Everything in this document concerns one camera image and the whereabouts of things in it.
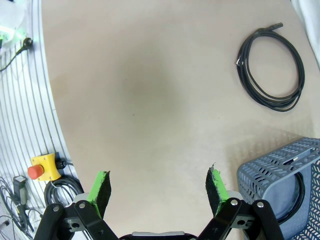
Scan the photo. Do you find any black power adapter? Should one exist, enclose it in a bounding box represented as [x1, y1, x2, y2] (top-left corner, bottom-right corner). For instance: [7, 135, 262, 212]
[12, 175, 27, 213]

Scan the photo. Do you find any white slotted mounting platform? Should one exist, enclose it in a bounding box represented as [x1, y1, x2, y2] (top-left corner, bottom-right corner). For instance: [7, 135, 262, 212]
[0, 0, 83, 240]

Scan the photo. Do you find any yellow emergency stop button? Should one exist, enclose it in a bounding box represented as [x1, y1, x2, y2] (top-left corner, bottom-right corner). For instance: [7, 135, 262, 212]
[27, 152, 63, 181]

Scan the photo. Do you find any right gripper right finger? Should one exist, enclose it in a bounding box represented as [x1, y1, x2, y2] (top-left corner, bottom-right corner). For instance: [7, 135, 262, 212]
[197, 163, 286, 240]

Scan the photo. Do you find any blue-grey plastic basket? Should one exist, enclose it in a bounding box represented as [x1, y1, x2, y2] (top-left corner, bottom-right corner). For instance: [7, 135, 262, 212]
[236, 136, 320, 240]

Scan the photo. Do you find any thick black cable coil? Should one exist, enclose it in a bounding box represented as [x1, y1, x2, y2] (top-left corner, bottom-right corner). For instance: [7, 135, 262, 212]
[44, 152, 85, 211]

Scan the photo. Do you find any thin black wire bundle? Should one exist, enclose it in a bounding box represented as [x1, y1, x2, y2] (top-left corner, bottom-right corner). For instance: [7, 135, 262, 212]
[0, 177, 43, 240]

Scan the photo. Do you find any black round plug with cord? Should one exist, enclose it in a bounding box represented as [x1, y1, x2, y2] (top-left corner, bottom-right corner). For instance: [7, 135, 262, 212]
[0, 36, 34, 73]

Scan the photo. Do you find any thin black cable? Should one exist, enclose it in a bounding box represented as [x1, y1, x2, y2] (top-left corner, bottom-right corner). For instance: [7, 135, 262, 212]
[235, 21, 306, 113]
[276, 156, 307, 225]

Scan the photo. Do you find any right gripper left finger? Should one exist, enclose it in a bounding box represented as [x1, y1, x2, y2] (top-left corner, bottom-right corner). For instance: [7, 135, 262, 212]
[33, 170, 121, 240]

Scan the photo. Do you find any white sweatshirt torso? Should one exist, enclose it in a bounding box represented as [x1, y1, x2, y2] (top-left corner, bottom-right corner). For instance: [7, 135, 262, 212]
[291, 0, 320, 70]

